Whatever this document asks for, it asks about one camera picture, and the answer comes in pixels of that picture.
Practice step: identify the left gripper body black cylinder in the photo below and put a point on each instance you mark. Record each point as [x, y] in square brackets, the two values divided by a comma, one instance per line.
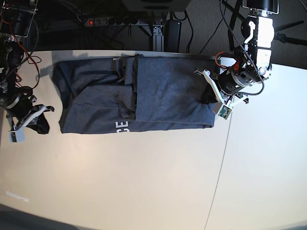
[231, 82]

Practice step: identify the right gripper body black cylinder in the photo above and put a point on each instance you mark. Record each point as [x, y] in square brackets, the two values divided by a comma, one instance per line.
[17, 102]

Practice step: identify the blue-grey T-shirt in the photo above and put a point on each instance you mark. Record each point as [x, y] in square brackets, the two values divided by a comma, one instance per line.
[132, 94]

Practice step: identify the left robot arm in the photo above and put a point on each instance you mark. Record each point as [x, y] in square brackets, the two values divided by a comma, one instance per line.
[254, 53]

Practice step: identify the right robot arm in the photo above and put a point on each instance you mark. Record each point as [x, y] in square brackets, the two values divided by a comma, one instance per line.
[16, 19]

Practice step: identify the black power adapter brick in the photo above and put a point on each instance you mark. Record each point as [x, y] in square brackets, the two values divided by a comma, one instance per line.
[172, 36]

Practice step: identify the white power strip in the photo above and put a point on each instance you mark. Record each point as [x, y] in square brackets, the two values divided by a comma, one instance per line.
[112, 21]

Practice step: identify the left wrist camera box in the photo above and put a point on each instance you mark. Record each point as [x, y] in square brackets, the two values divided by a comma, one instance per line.
[222, 110]

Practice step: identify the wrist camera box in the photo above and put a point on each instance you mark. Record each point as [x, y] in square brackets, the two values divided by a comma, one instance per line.
[222, 110]
[16, 136]

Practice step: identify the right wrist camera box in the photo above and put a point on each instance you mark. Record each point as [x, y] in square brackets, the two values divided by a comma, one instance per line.
[16, 136]

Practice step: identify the aluminium frame post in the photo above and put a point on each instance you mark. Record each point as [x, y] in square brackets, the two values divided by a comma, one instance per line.
[158, 38]

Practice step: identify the grey base camera mount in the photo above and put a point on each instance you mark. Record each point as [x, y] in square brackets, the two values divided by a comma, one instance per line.
[156, 5]

